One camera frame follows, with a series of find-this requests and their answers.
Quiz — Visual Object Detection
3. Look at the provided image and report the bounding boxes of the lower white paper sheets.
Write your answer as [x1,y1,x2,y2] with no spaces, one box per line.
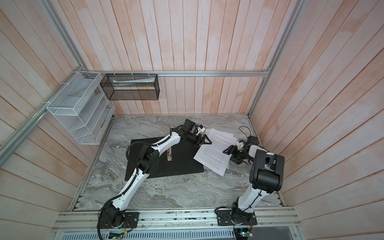
[203,128,238,169]

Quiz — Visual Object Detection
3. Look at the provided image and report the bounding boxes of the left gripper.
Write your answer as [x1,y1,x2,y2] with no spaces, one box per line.
[186,131,212,147]

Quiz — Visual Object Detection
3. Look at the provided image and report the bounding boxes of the aluminium frame bar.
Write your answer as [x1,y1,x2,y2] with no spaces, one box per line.
[1,66,86,167]
[97,70,269,77]
[247,1,307,118]

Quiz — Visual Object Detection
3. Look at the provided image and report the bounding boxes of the aluminium front rail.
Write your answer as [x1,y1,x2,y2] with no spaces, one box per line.
[52,207,301,232]

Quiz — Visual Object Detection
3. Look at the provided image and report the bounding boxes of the printed paper sheet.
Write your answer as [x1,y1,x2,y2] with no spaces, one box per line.
[193,131,239,177]

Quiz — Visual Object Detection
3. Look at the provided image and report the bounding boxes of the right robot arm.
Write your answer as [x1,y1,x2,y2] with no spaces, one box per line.
[223,136,285,225]

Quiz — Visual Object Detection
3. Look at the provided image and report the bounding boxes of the white wire mesh shelf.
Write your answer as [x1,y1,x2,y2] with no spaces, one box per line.
[47,72,115,145]

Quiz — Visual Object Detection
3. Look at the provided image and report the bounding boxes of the aluminium frame bar left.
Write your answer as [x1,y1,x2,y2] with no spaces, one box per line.
[1,66,86,167]

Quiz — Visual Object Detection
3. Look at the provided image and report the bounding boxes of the papers in black basket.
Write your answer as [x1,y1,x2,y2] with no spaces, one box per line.
[112,77,156,88]

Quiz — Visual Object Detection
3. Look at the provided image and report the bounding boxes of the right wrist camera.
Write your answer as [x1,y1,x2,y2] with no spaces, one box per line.
[236,140,245,151]

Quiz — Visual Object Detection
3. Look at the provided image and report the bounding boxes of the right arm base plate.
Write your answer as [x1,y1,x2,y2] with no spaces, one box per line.
[214,209,258,226]

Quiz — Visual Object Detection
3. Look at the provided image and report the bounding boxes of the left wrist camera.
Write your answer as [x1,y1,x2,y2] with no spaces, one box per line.
[194,125,206,135]

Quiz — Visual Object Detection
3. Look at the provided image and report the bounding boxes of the black mesh basket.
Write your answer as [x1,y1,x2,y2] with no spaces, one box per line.
[101,73,160,101]

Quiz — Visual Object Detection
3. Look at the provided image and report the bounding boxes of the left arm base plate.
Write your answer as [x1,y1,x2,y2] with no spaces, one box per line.
[97,212,140,229]

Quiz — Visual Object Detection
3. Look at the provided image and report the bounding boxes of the aluminium frame bar right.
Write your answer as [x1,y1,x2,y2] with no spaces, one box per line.
[247,1,307,118]

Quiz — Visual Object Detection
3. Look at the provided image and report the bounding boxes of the aluminium frame bar back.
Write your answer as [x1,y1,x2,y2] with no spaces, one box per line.
[97,70,269,77]

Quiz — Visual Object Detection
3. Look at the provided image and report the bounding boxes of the blue folder black inside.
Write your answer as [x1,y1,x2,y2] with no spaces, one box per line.
[125,137,204,181]

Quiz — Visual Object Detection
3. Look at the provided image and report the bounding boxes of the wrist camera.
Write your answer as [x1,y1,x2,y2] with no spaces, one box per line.
[236,140,245,151]
[194,125,206,135]

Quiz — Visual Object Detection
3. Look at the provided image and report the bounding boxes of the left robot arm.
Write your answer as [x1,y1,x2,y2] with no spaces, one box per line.
[97,119,212,232]

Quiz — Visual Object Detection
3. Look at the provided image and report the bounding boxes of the black corrugated cable conduit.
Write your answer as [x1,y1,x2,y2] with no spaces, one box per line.
[95,194,124,240]

